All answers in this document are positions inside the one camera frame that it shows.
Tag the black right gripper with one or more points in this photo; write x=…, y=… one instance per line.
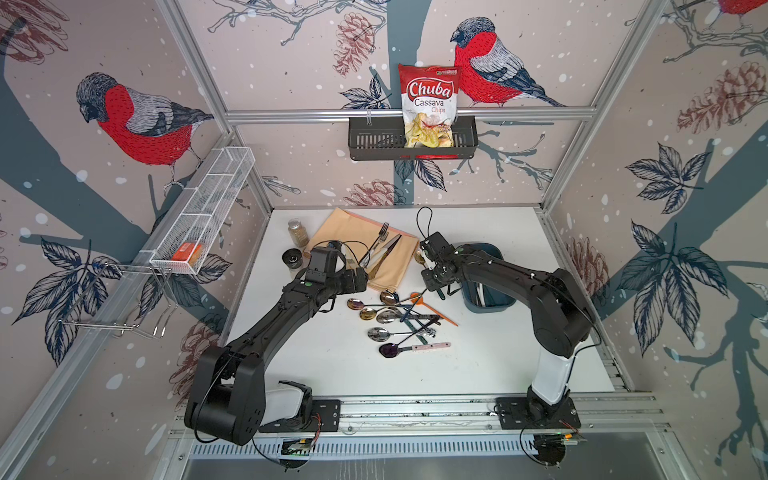
x=427, y=282

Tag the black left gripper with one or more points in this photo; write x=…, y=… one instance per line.
x=352, y=286

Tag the white ceramic spoon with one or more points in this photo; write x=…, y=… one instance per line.
x=480, y=294

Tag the teal plastic storage box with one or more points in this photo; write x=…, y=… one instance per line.
x=495, y=301

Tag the black spoon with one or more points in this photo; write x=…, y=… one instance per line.
x=419, y=258

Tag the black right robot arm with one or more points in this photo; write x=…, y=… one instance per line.
x=557, y=306

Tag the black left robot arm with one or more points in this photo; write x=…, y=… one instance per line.
x=228, y=399

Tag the rainbow spoon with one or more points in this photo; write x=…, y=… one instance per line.
x=358, y=305

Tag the gold spoon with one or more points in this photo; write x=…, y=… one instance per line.
x=385, y=315

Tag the silver spoon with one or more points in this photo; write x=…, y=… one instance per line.
x=381, y=334

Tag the small red box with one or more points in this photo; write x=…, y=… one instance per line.
x=188, y=252

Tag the black round lid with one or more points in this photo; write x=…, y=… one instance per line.
x=293, y=258

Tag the brown spice jar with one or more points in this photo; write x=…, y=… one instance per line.
x=298, y=233

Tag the peach cloth napkin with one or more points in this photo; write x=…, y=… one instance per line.
x=359, y=234

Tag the silver fork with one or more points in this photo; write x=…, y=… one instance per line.
x=380, y=238

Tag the red Chuba chips bag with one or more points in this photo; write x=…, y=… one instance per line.
x=429, y=98

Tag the orange handled spoon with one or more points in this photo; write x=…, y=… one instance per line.
x=417, y=300

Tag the purple spoon pink handle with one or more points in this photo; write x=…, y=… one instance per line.
x=392, y=350

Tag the black wall basket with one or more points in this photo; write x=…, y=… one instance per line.
x=383, y=139

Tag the clear wire wall shelf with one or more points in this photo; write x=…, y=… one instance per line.
x=206, y=210

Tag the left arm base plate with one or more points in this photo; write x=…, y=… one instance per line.
x=321, y=415

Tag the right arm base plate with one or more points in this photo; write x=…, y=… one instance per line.
x=521, y=412

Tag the wire hook rack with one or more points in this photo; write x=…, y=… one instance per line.
x=124, y=298

